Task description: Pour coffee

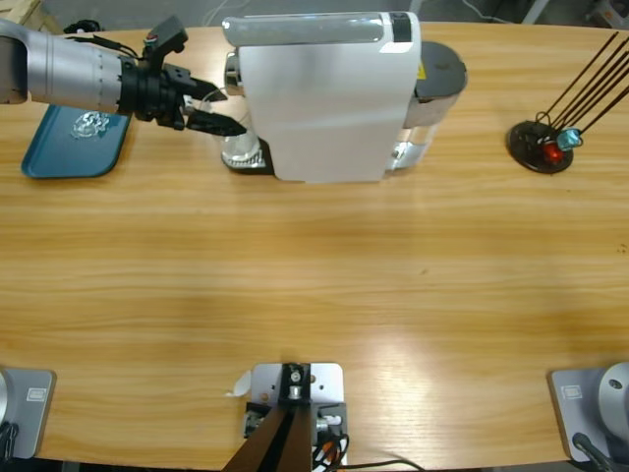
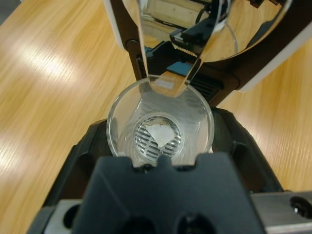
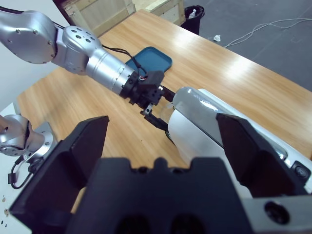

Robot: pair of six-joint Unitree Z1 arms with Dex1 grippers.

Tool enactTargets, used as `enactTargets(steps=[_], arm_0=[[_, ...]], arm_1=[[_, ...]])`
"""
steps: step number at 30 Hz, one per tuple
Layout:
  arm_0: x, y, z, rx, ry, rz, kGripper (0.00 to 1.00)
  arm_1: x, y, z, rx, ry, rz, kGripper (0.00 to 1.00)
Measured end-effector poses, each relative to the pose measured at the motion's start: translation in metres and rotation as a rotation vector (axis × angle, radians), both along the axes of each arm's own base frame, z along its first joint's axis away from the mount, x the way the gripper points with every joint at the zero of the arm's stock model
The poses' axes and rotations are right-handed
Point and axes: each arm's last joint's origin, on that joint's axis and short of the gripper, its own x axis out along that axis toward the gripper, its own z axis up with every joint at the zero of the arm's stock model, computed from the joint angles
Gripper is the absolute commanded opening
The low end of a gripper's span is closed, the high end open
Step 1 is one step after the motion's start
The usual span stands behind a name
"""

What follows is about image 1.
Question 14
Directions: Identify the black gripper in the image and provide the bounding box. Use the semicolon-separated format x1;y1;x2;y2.
116;56;248;138

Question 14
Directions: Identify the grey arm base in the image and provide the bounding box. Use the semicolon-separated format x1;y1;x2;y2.
547;362;629;463
0;367;57;459

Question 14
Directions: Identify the white capsule coffee machine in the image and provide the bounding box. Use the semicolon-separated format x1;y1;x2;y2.
219;10;423;186

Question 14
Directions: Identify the dark camera post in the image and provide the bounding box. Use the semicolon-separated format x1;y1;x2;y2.
220;362;315;472

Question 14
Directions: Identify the black base cable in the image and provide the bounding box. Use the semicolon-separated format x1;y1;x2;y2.
0;421;20;459
572;432;615;472

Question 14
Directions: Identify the metal drip tray grate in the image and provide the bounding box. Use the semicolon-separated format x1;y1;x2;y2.
220;147;274;174

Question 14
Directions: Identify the clear glass cup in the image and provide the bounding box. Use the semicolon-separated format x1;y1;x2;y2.
204;87;260;169

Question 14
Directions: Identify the black capsule holder with rods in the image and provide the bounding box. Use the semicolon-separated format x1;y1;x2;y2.
506;31;629;174

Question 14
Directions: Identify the orange and white cable bundle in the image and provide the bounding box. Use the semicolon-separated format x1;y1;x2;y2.
312;432;351;468

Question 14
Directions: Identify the black floor object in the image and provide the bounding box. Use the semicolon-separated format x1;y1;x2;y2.
63;19;107;35

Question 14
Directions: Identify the white mounting block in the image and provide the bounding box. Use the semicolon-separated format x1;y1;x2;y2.
244;362;351;468

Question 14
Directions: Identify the white frame leg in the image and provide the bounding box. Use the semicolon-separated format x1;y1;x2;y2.
520;0;551;25

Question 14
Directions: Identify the teal plastic tray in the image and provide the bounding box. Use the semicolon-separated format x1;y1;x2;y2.
20;103;133;179

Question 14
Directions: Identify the white tape scrap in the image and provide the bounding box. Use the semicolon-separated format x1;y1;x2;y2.
224;371;253;398

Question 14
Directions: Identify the chrome coffee machine lever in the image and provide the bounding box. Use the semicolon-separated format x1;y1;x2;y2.
220;13;394;48

